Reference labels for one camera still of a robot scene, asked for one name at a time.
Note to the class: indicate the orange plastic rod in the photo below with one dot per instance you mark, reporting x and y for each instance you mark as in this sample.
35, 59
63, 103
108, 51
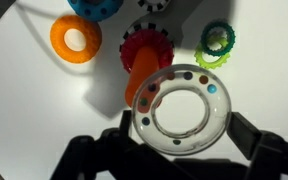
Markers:
144, 66

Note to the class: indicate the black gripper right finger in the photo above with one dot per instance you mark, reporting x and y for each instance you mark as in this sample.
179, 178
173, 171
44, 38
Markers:
274, 156

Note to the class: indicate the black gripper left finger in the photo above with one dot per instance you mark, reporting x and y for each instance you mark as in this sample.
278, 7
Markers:
117, 156

